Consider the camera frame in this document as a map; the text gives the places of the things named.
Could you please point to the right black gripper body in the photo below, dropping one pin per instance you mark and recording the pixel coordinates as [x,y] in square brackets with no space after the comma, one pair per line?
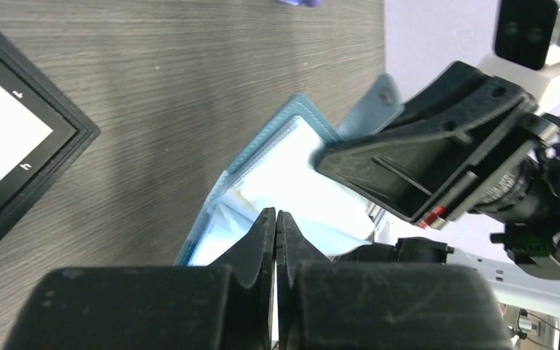
[527,202]

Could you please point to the black white chessboard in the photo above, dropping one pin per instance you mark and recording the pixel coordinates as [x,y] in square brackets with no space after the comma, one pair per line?
[42,133]

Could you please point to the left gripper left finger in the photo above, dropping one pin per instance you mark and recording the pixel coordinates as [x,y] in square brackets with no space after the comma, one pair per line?
[225,305]

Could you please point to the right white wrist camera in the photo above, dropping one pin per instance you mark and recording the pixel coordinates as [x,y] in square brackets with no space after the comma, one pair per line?
[526,49]

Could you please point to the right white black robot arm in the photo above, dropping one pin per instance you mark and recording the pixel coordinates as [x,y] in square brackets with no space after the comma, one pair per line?
[510,283]

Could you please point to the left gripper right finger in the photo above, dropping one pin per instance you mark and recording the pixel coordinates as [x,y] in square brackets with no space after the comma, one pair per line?
[379,305]

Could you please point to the blue compartment organizer tray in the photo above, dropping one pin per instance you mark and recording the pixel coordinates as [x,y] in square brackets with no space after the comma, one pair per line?
[303,3]

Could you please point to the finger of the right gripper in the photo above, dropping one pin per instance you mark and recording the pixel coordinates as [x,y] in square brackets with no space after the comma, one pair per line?
[451,145]

